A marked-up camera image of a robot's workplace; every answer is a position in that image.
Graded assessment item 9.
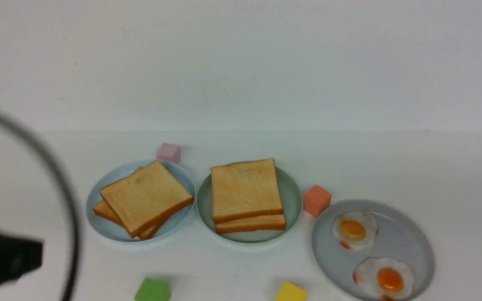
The orange cube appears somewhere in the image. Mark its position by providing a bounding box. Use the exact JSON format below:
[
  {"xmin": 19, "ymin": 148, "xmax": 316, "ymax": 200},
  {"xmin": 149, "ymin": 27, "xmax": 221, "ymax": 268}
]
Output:
[{"xmin": 303, "ymin": 185, "xmax": 332, "ymax": 218}]

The grey egg plate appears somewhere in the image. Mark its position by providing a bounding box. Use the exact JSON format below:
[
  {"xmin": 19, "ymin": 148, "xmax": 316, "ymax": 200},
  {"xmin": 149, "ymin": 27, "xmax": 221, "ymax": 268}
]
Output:
[{"xmin": 311, "ymin": 199, "xmax": 436, "ymax": 301}]

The fried egg front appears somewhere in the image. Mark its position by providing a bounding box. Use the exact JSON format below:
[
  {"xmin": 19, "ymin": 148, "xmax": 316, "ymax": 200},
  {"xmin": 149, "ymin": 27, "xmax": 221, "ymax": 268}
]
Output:
[{"xmin": 352, "ymin": 257, "xmax": 415, "ymax": 301}]

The toast slice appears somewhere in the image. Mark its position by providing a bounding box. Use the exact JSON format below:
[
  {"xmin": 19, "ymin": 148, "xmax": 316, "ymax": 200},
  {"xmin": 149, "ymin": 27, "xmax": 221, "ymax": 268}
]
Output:
[
  {"xmin": 210, "ymin": 158, "xmax": 284, "ymax": 224},
  {"xmin": 93, "ymin": 198, "xmax": 166, "ymax": 241},
  {"xmin": 215, "ymin": 214, "xmax": 287, "ymax": 234},
  {"xmin": 99, "ymin": 160, "xmax": 195, "ymax": 240}
]

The yellow cube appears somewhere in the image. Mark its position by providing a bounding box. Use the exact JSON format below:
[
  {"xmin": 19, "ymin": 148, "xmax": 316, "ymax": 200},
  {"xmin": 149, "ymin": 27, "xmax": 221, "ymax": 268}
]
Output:
[{"xmin": 274, "ymin": 281, "xmax": 307, "ymax": 301}]

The pink cube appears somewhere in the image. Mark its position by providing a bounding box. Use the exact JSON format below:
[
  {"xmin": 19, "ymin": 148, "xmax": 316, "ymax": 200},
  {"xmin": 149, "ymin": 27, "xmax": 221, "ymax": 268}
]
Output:
[{"xmin": 156, "ymin": 143, "xmax": 181, "ymax": 164}]

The fried egg back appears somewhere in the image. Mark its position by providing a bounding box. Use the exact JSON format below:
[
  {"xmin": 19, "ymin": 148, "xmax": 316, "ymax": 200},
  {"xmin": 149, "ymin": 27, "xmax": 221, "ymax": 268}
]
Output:
[{"xmin": 332, "ymin": 210, "xmax": 379, "ymax": 251}]

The fried egg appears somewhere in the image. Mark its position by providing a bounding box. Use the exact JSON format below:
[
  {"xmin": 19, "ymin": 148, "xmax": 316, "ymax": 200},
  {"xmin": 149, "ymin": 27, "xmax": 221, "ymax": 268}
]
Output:
[
  {"xmin": 352, "ymin": 257, "xmax": 415, "ymax": 301},
  {"xmin": 332, "ymin": 210, "xmax": 379, "ymax": 251}
]

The green cube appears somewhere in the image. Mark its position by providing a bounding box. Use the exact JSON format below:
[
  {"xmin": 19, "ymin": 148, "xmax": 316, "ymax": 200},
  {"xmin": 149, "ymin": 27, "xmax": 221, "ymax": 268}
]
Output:
[{"xmin": 134, "ymin": 278, "xmax": 172, "ymax": 301}]

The mint green center plate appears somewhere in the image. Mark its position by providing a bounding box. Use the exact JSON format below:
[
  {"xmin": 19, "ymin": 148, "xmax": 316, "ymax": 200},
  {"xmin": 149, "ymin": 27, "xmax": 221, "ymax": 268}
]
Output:
[{"xmin": 195, "ymin": 167, "xmax": 303, "ymax": 246}]

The black left camera cable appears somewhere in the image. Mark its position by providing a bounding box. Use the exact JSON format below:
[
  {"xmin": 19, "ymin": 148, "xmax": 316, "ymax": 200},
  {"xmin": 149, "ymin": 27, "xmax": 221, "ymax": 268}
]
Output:
[{"xmin": 0, "ymin": 105, "xmax": 82, "ymax": 301}]

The light blue bread plate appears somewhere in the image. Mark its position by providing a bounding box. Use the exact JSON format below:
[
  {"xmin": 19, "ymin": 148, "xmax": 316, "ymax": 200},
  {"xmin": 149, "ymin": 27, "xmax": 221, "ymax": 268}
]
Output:
[{"xmin": 85, "ymin": 159, "xmax": 195, "ymax": 247}]

